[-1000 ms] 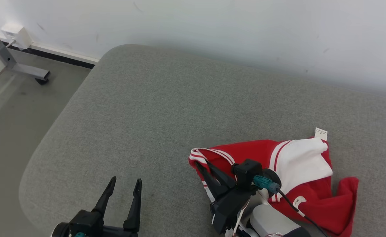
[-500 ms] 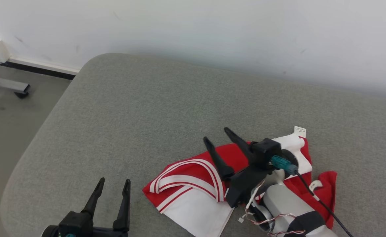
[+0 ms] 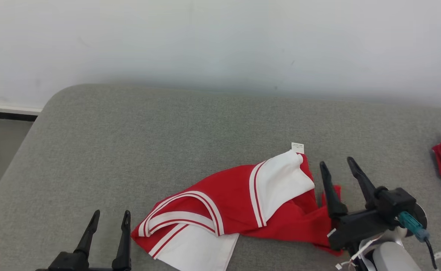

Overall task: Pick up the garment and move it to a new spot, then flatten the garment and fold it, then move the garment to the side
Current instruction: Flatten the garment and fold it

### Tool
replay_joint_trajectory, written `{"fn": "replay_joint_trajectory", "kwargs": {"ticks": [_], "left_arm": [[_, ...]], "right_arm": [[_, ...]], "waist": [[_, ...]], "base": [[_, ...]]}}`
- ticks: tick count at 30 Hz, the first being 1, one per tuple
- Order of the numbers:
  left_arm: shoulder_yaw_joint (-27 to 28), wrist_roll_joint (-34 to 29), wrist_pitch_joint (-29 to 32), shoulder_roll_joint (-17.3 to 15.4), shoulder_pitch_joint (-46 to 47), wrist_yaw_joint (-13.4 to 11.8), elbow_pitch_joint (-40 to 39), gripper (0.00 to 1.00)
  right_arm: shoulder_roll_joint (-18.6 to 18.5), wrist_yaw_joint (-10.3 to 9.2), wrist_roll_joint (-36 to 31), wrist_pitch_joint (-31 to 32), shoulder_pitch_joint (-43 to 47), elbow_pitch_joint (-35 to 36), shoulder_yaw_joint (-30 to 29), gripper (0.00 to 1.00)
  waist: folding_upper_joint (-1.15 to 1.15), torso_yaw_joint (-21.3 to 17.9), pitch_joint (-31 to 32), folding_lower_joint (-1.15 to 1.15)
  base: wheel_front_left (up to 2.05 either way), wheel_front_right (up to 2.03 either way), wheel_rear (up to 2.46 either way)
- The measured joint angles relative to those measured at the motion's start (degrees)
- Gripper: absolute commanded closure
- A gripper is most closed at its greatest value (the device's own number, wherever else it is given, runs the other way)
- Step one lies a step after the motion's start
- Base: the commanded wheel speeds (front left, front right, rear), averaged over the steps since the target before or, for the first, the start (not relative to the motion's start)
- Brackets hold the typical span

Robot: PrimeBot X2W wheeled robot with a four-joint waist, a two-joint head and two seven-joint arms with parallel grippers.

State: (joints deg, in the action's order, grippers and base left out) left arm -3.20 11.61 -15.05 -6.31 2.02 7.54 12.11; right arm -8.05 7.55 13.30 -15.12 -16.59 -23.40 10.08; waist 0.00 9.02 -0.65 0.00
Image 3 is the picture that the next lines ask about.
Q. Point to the red shirt white striped sleeves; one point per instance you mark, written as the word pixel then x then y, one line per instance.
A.
pixel 228 195

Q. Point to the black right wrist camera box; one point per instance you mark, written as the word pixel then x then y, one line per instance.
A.
pixel 393 205

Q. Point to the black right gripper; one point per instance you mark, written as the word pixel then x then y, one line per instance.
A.
pixel 352 229

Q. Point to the teal right camera connector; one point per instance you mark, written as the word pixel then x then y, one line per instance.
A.
pixel 410 224

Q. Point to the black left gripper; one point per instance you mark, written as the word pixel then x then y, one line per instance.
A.
pixel 73 263

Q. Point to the black and white baseboard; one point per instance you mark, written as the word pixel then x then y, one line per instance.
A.
pixel 6 114

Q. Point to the grey fabric sofa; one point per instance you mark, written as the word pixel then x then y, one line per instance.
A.
pixel 130 150

